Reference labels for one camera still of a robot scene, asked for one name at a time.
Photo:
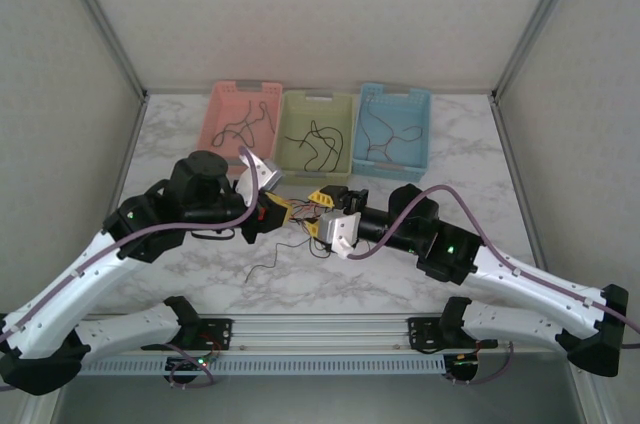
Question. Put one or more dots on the blue plastic basket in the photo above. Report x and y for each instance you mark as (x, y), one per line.
(400, 109)

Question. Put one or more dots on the aluminium side frame bar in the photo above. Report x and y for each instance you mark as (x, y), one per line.
(520, 186)
(135, 129)

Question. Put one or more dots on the pink plastic basket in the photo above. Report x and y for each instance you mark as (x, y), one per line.
(225, 109)

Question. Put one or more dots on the aluminium frame leg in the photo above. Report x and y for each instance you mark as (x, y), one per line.
(589, 401)

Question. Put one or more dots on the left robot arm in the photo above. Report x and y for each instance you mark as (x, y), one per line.
(60, 294)

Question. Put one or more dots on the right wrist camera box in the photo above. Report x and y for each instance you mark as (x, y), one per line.
(340, 231)

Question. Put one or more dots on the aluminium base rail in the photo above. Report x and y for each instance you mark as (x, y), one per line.
(320, 331)

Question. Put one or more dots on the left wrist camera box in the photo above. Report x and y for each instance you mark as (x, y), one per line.
(265, 174)

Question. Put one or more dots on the aluminium rear frame bar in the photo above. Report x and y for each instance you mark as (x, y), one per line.
(460, 91)

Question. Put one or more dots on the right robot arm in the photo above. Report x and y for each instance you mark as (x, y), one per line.
(530, 284)

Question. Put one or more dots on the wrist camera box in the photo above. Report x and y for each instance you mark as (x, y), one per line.
(340, 231)
(265, 174)

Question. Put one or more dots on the green plastic basket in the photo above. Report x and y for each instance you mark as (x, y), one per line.
(300, 109)

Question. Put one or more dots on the aluminium frame post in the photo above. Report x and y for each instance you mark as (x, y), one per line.
(105, 19)
(537, 19)

